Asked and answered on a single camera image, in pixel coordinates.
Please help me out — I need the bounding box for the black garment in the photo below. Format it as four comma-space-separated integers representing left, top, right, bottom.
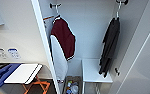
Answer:
98, 17, 121, 78

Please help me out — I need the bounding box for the white clothes hanger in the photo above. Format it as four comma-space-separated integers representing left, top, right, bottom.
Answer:
52, 4, 64, 23
114, 3, 123, 20

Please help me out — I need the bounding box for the maroon and white jacket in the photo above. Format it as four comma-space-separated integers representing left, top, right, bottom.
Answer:
49, 17, 77, 84

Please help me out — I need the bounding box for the white wardrobe carcass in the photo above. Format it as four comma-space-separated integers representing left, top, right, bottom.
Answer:
32, 0, 149, 94

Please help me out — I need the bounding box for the white wardrobe shelf block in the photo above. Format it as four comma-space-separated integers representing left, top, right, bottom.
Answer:
81, 58, 114, 94

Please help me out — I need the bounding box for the brown box of toys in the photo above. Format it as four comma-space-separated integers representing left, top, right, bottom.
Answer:
62, 75, 83, 94

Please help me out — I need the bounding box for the orange striped white label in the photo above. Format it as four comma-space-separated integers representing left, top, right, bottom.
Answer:
42, 14, 55, 29

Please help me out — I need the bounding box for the pale blue plastic item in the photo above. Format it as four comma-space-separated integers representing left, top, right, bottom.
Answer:
70, 84, 80, 94

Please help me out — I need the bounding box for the small black door latch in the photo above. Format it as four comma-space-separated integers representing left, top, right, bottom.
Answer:
114, 67, 121, 76

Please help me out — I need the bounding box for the orange folding stand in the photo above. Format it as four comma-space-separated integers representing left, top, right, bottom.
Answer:
21, 75, 52, 94

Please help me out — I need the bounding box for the black wall hook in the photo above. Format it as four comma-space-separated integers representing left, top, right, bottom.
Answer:
49, 2, 63, 10
115, 0, 129, 6

